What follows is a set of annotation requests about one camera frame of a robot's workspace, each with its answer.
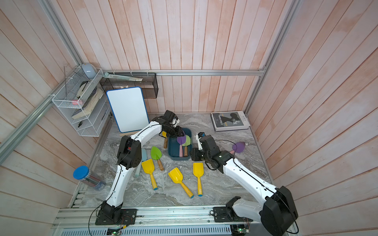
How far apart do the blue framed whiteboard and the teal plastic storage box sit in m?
0.22

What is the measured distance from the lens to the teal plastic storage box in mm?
950

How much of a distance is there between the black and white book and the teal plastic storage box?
0.23 metres

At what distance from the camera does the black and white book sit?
110cm

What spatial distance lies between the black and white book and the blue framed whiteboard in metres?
0.51

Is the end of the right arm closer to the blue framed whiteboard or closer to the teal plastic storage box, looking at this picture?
the teal plastic storage box

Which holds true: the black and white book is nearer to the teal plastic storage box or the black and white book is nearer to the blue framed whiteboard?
the teal plastic storage box

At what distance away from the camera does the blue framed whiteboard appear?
2.89 ft
